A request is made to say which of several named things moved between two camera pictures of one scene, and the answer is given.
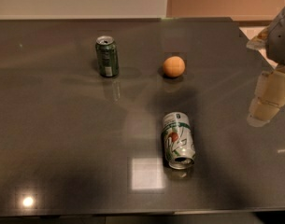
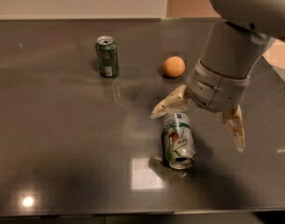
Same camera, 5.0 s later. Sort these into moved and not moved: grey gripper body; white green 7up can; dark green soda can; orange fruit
Moved: grey gripper body
Not moved: orange fruit; dark green soda can; white green 7up can
